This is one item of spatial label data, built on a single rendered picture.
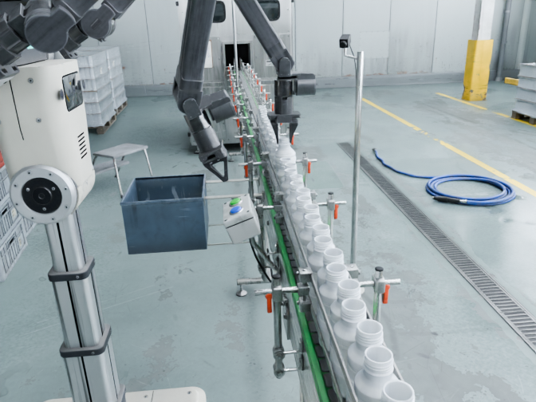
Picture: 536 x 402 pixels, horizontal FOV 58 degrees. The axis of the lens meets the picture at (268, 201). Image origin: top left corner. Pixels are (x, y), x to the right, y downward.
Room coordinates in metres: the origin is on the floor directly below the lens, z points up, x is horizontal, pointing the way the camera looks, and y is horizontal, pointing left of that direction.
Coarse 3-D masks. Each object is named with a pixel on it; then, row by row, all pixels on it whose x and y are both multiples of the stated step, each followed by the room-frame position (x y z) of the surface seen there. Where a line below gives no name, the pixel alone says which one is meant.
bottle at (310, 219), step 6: (306, 216) 1.00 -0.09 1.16; (312, 216) 1.00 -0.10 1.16; (318, 216) 0.99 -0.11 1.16; (306, 222) 0.97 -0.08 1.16; (312, 222) 0.97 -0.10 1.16; (318, 222) 0.97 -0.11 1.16; (306, 228) 0.97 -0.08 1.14; (312, 228) 0.97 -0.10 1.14; (300, 234) 0.98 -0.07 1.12; (306, 234) 0.97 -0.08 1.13; (300, 240) 0.98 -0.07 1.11; (306, 240) 0.96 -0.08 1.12; (306, 246) 0.96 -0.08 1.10; (300, 252) 0.98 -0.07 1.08; (306, 252) 0.96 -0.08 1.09; (300, 258) 0.98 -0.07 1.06; (306, 258) 0.96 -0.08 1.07; (300, 264) 0.98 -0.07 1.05
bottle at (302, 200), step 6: (300, 198) 1.12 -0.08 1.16; (306, 198) 1.12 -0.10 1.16; (300, 204) 1.09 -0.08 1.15; (300, 210) 1.09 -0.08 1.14; (294, 216) 1.09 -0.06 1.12; (300, 216) 1.08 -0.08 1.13; (294, 222) 1.09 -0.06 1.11; (294, 234) 1.09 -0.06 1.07; (294, 240) 1.09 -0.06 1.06; (294, 246) 1.09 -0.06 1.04
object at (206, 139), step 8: (208, 128) 1.20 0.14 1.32; (200, 136) 1.20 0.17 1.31; (208, 136) 1.20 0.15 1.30; (216, 136) 1.22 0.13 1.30; (200, 144) 1.20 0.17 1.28; (208, 144) 1.20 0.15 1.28; (216, 144) 1.21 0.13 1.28; (200, 152) 1.21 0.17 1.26; (208, 152) 1.18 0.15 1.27; (216, 152) 1.17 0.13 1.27; (200, 160) 1.17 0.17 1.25
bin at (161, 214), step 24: (144, 192) 2.00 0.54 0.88; (168, 192) 2.01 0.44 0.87; (192, 192) 2.02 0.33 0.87; (144, 216) 1.70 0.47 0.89; (168, 216) 1.71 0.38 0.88; (192, 216) 1.72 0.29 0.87; (144, 240) 1.70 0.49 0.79; (168, 240) 1.71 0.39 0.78; (192, 240) 1.72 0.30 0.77; (264, 240) 1.79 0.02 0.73
